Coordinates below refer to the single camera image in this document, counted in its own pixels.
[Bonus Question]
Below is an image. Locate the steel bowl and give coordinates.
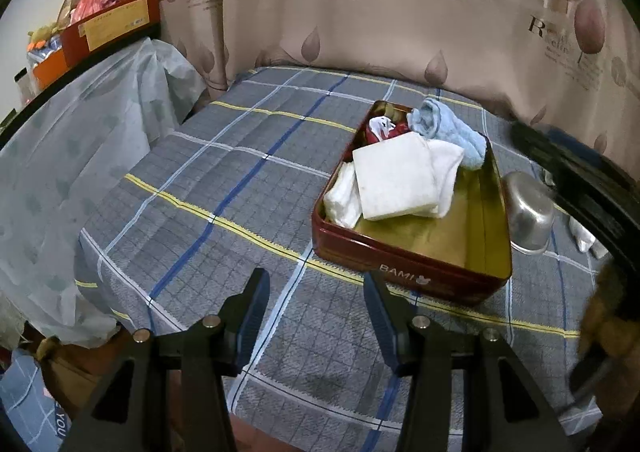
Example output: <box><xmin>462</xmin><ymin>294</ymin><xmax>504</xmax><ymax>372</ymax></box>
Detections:
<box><xmin>502</xmin><ymin>171</ymin><xmax>557</xmax><ymax>255</ymax></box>

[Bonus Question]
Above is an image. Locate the orange box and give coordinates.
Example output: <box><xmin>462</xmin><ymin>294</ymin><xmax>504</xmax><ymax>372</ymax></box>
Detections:
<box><xmin>31</xmin><ymin>49</ymin><xmax>68</xmax><ymax>88</ymax></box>

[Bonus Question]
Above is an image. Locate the blue printed floor mat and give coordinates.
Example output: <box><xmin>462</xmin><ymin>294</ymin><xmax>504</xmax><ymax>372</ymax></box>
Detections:
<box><xmin>0</xmin><ymin>347</ymin><xmax>66</xmax><ymax>448</ymax></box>

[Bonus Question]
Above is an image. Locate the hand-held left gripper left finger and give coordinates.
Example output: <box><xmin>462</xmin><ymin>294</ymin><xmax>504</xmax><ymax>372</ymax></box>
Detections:
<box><xmin>60</xmin><ymin>268</ymin><xmax>272</xmax><ymax>452</ymax></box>

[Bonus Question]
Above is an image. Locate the white yellow-edged cloth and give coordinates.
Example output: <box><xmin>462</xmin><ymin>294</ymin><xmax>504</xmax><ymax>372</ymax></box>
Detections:
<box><xmin>352</xmin><ymin>132</ymin><xmax>441</xmax><ymax>221</ymax></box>

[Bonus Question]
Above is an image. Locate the red tin box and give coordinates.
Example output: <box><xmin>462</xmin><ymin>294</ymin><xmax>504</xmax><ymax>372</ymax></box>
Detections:
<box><xmin>311</xmin><ymin>100</ymin><xmax>513</xmax><ymax>307</ymax></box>

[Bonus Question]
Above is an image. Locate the yellow plush toy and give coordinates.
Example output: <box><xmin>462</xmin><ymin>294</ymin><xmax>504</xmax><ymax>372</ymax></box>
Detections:
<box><xmin>27</xmin><ymin>22</ymin><xmax>63</xmax><ymax>45</ymax></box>

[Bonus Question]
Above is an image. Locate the beige leaf printed curtain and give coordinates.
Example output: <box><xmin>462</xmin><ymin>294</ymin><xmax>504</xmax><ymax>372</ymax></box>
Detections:
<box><xmin>92</xmin><ymin>0</ymin><xmax>640</xmax><ymax>157</ymax></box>

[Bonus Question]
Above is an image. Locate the blue towel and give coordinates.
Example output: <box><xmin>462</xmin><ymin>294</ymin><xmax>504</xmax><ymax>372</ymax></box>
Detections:
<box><xmin>406</xmin><ymin>98</ymin><xmax>488</xmax><ymax>170</ymax></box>

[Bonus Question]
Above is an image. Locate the brown bag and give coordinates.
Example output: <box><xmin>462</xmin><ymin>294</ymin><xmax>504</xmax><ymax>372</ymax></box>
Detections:
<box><xmin>37</xmin><ymin>327</ymin><xmax>121</xmax><ymax>413</ymax></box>

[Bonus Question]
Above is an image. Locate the translucent plastic cover sheet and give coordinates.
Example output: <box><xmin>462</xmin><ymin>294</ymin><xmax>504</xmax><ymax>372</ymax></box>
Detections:
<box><xmin>0</xmin><ymin>39</ymin><xmax>208</xmax><ymax>350</ymax></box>

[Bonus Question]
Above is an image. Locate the red cardboard box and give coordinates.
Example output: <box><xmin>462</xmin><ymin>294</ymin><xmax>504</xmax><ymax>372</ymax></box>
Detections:
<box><xmin>60</xmin><ymin>0</ymin><xmax>162</xmax><ymax>67</ymax></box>

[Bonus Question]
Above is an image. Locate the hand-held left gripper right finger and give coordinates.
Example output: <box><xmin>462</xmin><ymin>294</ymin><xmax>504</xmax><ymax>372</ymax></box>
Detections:
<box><xmin>363</xmin><ymin>272</ymin><xmax>581</xmax><ymax>452</ymax></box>

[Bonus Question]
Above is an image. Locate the grey plaid bed sheet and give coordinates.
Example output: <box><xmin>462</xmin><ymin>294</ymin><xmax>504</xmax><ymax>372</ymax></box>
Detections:
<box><xmin>75</xmin><ymin>64</ymin><xmax>608</xmax><ymax>438</ymax></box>

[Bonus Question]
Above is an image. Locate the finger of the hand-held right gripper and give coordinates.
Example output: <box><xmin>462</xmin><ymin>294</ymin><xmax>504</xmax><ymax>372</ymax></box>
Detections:
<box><xmin>509</xmin><ymin>121</ymin><xmax>601</xmax><ymax>203</ymax></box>

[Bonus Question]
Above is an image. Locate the pink plastic bag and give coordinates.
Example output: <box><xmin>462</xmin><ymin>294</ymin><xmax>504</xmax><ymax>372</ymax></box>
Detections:
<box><xmin>70</xmin><ymin>0</ymin><xmax>123</xmax><ymax>25</ymax></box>

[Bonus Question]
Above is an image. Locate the plain white towel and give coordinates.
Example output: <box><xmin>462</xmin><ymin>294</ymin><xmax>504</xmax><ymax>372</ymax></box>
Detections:
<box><xmin>322</xmin><ymin>162</ymin><xmax>363</xmax><ymax>227</ymax></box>

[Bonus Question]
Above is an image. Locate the fluffy white yellow-trimmed towel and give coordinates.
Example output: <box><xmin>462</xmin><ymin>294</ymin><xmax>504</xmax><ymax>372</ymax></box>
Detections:
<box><xmin>569</xmin><ymin>219</ymin><xmax>608</xmax><ymax>260</ymax></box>

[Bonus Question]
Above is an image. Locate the white red ruffled printed cloth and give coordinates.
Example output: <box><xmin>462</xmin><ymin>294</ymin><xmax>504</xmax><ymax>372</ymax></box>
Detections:
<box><xmin>365</xmin><ymin>114</ymin><xmax>413</xmax><ymax>147</ymax></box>

